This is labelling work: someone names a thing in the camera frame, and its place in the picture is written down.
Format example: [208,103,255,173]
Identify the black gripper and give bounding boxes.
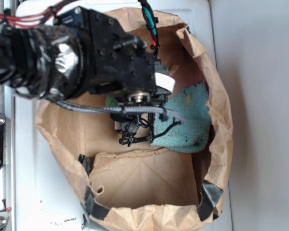
[110,57,176,147]

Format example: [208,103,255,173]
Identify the brown paper bag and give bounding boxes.
[36,11,233,231]

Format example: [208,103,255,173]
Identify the grey braided cable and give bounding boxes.
[56,100,185,126]

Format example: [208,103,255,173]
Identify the aluminium frame rail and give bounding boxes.
[0,0,16,231]

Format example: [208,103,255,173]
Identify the teal terry cloth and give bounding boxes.
[151,82,211,153]

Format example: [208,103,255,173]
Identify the red green wire bundle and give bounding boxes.
[137,0,161,57]

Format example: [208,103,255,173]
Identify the green dimpled ball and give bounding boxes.
[105,96,118,107]

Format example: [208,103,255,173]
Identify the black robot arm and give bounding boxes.
[0,0,181,145]

